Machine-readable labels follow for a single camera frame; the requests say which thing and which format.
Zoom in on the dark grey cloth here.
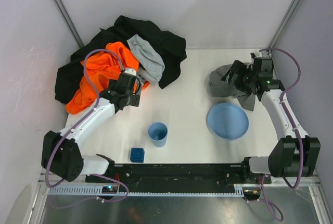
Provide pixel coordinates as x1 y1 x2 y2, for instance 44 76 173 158
208 64 255 111

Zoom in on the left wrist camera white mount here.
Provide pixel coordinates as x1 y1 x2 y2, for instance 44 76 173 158
124 68 136 76

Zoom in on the black cloth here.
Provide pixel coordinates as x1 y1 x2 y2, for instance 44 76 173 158
55 15 187 104

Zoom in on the white slotted cable duct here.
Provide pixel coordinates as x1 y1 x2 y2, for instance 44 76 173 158
48 184 250 197

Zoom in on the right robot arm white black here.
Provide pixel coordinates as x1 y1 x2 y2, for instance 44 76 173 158
222 57 321 181

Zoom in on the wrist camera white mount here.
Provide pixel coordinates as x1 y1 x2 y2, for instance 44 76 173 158
250 49 272 59
124 68 136 76

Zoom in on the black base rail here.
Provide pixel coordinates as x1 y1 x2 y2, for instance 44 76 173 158
85 163 271 193

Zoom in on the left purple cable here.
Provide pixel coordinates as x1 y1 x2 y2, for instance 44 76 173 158
45 48 130 209

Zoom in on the right aluminium frame post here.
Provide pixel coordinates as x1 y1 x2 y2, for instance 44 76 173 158
268 0 302 48

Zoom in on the light grey cloth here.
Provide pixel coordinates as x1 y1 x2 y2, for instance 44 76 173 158
127 34 165 83

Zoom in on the left aluminium frame post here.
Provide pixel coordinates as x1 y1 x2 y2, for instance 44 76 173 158
52 0 84 48

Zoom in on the blue plastic bowl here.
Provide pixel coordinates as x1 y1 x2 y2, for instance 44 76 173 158
207 103 249 140

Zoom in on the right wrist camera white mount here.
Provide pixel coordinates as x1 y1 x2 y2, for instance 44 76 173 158
250 49 272 59

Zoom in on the blue plastic cup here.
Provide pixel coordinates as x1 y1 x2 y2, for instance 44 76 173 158
148 122 168 147

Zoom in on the orange cloth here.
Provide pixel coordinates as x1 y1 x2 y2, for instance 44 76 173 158
66 42 139 114

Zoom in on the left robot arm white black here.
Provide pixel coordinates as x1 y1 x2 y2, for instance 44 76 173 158
41 69 141 182

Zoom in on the aluminium frame post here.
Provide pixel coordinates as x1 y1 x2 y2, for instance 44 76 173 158
52 0 84 48
268 0 302 48

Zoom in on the blue cube block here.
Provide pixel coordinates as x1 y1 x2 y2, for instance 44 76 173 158
130 147 145 163

